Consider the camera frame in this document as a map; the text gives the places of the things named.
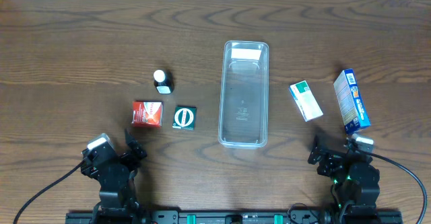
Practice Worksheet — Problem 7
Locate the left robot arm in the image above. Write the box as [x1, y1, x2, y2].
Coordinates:
[81, 130, 147, 223]

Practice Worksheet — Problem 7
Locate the left black cable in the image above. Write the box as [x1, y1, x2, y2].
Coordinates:
[12, 161, 85, 224]

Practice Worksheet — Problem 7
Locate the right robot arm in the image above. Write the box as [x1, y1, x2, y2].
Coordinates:
[308, 133, 381, 224]

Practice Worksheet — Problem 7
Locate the black mounting rail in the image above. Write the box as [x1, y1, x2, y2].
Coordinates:
[65, 210, 403, 224]

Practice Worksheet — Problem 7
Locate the green square box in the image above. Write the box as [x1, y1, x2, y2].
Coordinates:
[172, 106, 197, 130]

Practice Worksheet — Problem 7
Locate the red orange medicine box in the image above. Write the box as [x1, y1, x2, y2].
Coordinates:
[131, 101, 163, 127]

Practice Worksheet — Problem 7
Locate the clear plastic container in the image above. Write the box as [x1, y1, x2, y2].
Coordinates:
[218, 40, 269, 149]

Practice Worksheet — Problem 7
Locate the white green medicine box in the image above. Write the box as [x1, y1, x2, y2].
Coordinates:
[289, 81, 323, 122]

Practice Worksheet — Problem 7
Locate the dark bottle white cap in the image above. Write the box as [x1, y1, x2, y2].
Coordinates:
[153, 69, 174, 94]

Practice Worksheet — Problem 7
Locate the blue medicine box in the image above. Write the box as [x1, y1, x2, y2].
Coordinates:
[333, 69, 371, 135]

